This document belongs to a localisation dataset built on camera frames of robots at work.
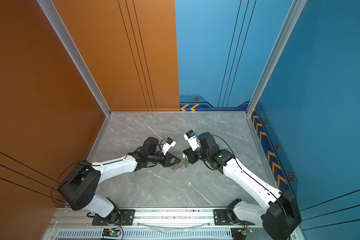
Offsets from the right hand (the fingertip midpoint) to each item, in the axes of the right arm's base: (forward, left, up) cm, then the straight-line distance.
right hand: (183, 151), depth 77 cm
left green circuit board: (-33, +35, -20) cm, 52 cm away
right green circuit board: (-32, -28, -19) cm, 47 cm away
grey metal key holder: (0, +2, -17) cm, 17 cm away
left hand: (-1, +3, -7) cm, 8 cm away
